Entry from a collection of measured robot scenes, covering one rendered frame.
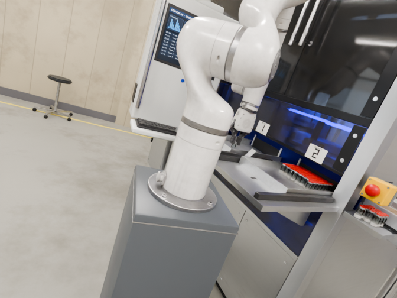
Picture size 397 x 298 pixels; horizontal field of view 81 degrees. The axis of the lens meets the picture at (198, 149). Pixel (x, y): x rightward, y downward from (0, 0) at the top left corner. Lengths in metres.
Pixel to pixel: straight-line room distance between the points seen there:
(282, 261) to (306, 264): 0.12
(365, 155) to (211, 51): 0.69
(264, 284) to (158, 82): 1.22
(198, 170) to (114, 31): 3.84
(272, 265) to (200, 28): 1.04
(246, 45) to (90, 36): 3.89
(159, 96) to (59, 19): 3.08
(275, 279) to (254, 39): 1.03
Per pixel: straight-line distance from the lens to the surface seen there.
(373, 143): 1.00
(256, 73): 0.51
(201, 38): 0.54
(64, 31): 4.38
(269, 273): 1.27
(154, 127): 1.35
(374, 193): 0.95
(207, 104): 0.52
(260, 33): 0.53
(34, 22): 4.49
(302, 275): 1.16
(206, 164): 0.55
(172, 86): 1.51
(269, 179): 0.88
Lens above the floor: 1.15
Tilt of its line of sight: 16 degrees down
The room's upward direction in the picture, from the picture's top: 19 degrees clockwise
